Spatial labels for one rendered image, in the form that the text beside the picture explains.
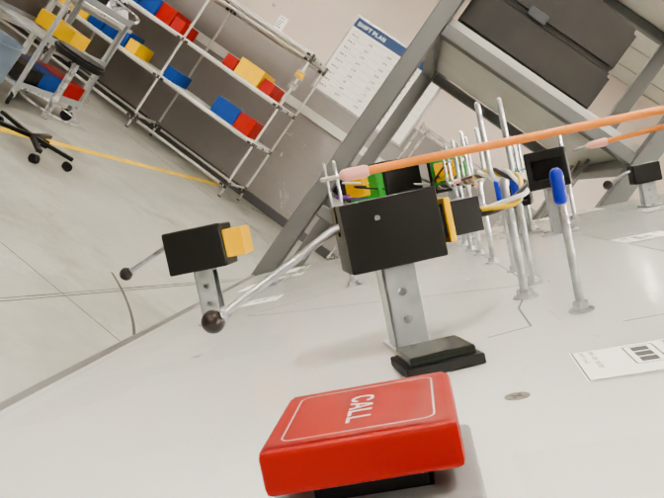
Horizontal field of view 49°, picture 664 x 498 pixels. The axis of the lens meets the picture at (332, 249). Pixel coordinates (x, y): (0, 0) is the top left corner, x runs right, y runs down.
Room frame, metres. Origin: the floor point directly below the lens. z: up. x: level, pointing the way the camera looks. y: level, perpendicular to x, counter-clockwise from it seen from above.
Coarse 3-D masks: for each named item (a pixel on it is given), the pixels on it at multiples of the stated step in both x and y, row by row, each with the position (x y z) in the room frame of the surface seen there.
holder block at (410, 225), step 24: (408, 192) 0.41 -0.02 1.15; (432, 192) 0.42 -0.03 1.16; (336, 216) 0.43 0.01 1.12; (360, 216) 0.41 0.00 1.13; (384, 216) 0.41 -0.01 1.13; (408, 216) 0.41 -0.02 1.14; (432, 216) 0.41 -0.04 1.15; (360, 240) 0.41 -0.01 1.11; (384, 240) 0.41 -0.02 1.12; (408, 240) 0.41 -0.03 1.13; (432, 240) 0.41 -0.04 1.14; (360, 264) 0.40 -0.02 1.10; (384, 264) 0.41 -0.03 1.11
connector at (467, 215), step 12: (456, 204) 0.42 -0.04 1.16; (468, 204) 0.43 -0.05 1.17; (444, 216) 0.42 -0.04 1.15; (456, 216) 0.42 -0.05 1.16; (468, 216) 0.43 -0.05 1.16; (480, 216) 0.43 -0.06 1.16; (444, 228) 0.42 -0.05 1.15; (456, 228) 0.42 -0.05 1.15; (468, 228) 0.43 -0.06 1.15; (480, 228) 0.43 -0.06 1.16
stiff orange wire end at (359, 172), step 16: (640, 112) 0.33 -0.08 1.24; (656, 112) 0.33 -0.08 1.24; (560, 128) 0.33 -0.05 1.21; (576, 128) 0.33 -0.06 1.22; (480, 144) 0.32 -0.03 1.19; (496, 144) 0.33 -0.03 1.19; (512, 144) 0.33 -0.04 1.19; (400, 160) 0.32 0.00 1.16; (416, 160) 0.32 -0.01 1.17; (432, 160) 0.32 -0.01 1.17; (336, 176) 0.32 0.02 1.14; (352, 176) 0.32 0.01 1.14; (368, 176) 0.32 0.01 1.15
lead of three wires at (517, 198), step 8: (504, 176) 0.52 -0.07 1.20; (512, 176) 0.50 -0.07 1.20; (520, 176) 0.49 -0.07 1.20; (520, 184) 0.48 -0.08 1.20; (528, 184) 0.48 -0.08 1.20; (520, 192) 0.46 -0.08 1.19; (528, 192) 0.47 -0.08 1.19; (504, 200) 0.45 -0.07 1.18; (512, 200) 0.45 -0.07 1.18; (520, 200) 0.46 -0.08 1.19; (488, 208) 0.44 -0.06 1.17; (496, 208) 0.44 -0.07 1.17; (504, 208) 0.45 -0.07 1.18
